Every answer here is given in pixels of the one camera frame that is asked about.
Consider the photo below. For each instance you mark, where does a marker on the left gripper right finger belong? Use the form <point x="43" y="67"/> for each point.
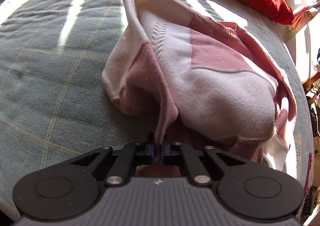
<point x="185" y="157"/>

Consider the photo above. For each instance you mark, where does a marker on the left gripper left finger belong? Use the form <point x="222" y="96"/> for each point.
<point x="128" y="159"/>

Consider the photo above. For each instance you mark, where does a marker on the pink and white sweater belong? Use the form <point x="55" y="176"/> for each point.
<point x="213" y="75"/>

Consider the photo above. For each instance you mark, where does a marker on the green plaid bed blanket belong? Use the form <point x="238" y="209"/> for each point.
<point x="54" y="106"/>

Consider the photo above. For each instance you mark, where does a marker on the wooden chair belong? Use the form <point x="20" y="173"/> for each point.
<point x="309" y="85"/>

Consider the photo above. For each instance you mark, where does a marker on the right orange curtain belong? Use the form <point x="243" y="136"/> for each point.
<point x="300" y="14"/>

